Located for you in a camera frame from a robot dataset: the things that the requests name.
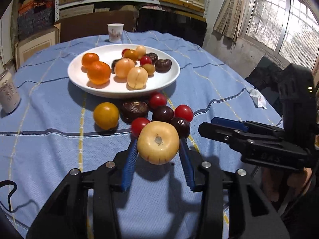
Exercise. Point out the orange mandarin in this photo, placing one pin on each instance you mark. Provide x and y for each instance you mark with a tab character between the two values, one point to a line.
89	59
99	72

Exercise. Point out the red cherry tomato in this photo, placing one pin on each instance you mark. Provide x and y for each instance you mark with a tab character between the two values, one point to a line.
138	127
157	100
145	60
124	51
183	112

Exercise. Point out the peach coloured round fruit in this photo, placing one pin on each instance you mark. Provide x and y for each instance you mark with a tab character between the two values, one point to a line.
124	67

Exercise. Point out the white drink can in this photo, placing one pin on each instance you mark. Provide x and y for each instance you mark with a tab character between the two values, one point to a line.
8	93

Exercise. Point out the stack of blue patterned boxes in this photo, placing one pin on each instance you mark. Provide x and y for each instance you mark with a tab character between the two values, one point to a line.
35	20

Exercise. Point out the small pale yellow loquat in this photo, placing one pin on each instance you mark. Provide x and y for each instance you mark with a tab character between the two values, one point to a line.
141	50

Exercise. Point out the pale yellow striped pepino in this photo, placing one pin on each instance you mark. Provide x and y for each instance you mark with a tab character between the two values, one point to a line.
137	77

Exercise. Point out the brown wooden chair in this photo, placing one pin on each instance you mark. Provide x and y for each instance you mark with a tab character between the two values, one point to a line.
94	25

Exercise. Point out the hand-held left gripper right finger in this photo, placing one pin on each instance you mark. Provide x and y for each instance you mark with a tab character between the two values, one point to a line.
188	169

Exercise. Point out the hanging woven mats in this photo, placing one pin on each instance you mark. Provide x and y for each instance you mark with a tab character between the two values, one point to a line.
231	17

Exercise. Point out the yellow brown oval fruit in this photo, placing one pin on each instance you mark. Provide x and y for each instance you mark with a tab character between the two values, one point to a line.
149	69

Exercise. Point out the dark purple cherry tomato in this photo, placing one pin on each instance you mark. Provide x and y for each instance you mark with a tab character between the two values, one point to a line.
162	114

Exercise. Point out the white metal shelf rack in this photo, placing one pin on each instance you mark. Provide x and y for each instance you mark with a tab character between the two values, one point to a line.
57	2

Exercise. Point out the white oval plate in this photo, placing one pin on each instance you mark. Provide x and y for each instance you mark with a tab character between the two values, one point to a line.
79	79

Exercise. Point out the large yellow orange tomato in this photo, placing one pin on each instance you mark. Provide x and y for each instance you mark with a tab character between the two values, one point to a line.
106	115

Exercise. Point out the small orange tomato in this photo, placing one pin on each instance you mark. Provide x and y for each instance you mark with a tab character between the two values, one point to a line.
131	55

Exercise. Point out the black padded chair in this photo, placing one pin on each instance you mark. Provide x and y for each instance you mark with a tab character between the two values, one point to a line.
266	74

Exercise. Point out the white paper cup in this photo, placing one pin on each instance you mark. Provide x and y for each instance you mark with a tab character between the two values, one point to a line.
115	32

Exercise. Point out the grilled window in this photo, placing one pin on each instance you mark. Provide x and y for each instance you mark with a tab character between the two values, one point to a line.
269	20

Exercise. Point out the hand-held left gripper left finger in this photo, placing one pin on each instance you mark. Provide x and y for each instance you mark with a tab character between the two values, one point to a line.
129	164

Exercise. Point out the wooden framed panel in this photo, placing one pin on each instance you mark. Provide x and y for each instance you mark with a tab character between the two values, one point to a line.
37	46

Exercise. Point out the crumpled white tissue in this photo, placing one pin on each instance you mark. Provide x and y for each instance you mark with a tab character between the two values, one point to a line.
258	98

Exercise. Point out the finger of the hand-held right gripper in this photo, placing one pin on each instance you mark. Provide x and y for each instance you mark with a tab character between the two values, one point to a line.
216	130
229	121

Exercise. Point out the person's right hand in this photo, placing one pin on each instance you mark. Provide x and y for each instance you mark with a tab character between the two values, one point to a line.
297	178

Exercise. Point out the dark purple plum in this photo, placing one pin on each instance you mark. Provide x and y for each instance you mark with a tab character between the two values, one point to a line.
181	127

